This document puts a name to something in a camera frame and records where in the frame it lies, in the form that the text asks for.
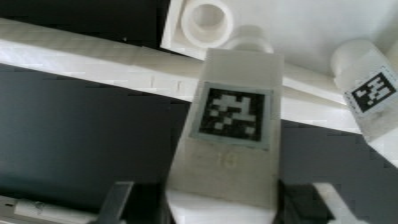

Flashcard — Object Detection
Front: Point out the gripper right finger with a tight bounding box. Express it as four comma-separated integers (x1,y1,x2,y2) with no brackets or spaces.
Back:
278,182,369,224

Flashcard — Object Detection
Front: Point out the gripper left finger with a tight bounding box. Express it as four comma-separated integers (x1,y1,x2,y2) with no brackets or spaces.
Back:
95,181,161,224

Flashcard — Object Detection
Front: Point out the white table leg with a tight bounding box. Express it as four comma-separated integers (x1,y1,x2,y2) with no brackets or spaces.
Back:
166,25,285,224
331,40,398,168

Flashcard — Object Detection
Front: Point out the white square table top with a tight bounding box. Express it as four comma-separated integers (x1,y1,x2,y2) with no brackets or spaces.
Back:
162,0,398,102

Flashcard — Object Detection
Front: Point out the white U-shaped obstacle fence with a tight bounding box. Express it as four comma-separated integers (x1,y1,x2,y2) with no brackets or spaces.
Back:
0,18,398,134

